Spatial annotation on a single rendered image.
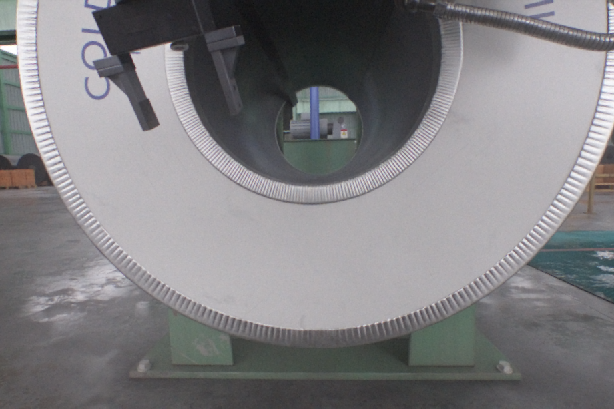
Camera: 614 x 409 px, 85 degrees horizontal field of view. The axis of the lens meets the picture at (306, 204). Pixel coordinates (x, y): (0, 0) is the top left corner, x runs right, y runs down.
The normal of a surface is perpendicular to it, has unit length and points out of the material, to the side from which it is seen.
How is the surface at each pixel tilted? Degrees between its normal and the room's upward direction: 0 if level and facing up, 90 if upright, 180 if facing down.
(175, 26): 114
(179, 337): 90
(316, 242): 90
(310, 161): 90
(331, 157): 90
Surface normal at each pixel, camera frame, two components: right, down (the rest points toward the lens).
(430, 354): -0.05, 0.11
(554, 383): -0.03, -0.99
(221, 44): -0.11, 0.50
